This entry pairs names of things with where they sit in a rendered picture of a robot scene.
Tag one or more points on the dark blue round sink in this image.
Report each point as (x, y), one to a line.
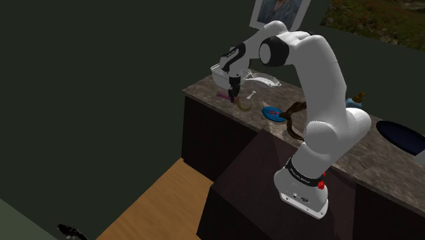
(398, 135)

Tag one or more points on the dark kitchen counter cabinet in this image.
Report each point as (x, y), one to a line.
(206, 133)

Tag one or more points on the landscape wall picture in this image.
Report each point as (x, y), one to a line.
(378, 18)

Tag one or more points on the framed portrait wall picture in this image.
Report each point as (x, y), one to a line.
(279, 11)

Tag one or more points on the small white bone shape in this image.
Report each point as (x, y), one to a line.
(251, 95)

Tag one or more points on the tan curved banana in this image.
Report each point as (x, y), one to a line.
(243, 106)

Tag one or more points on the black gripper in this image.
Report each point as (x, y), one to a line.
(233, 85)

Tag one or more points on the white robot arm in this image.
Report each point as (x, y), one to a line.
(318, 66)

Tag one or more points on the brown twisted wooden tool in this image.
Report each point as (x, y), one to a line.
(292, 114)

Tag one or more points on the pink pen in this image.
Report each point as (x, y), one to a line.
(222, 96)

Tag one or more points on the blue bottle with brown stopper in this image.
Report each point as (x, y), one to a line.
(356, 100)

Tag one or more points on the dark brown robot stand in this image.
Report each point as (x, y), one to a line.
(252, 186)

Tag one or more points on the blue round plate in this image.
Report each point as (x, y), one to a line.
(270, 113)

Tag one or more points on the white dish rack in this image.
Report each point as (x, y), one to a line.
(219, 77)

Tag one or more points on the small black object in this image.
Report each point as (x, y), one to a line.
(70, 230)

